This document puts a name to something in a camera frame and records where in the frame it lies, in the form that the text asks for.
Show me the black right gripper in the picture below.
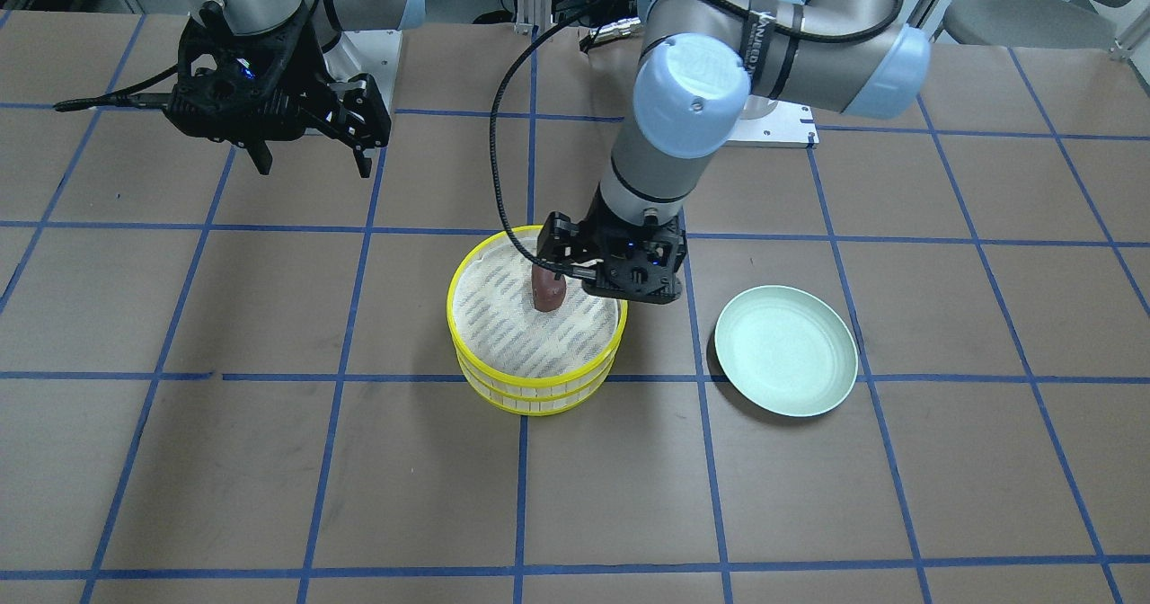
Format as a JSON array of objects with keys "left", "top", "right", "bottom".
[{"left": 169, "top": 12, "right": 391, "bottom": 179}]

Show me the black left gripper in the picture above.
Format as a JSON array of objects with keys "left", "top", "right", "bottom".
[{"left": 535, "top": 193, "right": 687, "bottom": 305}]

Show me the brown bun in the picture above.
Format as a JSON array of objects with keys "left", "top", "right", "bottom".
[{"left": 531, "top": 265, "right": 568, "bottom": 314}]

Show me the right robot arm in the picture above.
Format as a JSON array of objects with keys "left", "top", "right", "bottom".
[{"left": 164, "top": 0, "right": 426, "bottom": 178}]

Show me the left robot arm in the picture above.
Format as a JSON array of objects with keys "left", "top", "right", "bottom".
[{"left": 531, "top": 0, "right": 932, "bottom": 312}]

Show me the light green plate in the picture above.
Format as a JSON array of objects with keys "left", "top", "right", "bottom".
[{"left": 713, "top": 285, "right": 859, "bottom": 416}]

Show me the grey office chair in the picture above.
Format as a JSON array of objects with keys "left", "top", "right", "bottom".
[{"left": 942, "top": 0, "right": 1134, "bottom": 49}]

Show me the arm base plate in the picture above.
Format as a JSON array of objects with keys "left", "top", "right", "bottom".
[
  {"left": 323, "top": 30, "right": 403, "bottom": 110},
  {"left": 726, "top": 95, "right": 820, "bottom": 148}
]

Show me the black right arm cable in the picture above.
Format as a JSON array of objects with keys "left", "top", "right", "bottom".
[{"left": 54, "top": 60, "right": 194, "bottom": 115}]

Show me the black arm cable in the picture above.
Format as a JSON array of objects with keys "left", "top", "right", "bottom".
[
  {"left": 54, "top": 60, "right": 194, "bottom": 115},
  {"left": 489, "top": 0, "right": 748, "bottom": 283}
]

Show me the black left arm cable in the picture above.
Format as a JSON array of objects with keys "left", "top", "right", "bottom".
[{"left": 489, "top": 0, "right": 748, "bottom": 283}]

